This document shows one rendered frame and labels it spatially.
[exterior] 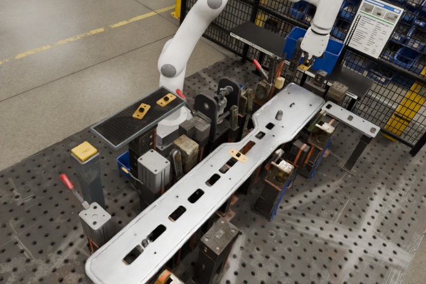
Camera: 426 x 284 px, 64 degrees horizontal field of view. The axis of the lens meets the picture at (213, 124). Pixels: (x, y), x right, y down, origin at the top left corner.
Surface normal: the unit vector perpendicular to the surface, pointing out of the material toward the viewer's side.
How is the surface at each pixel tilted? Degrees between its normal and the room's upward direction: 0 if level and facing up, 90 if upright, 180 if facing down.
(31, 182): 0
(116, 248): 0
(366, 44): 90
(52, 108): 0
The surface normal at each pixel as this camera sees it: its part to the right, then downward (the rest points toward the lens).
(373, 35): -0.62, 0.48
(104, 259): 0.13, -0.72
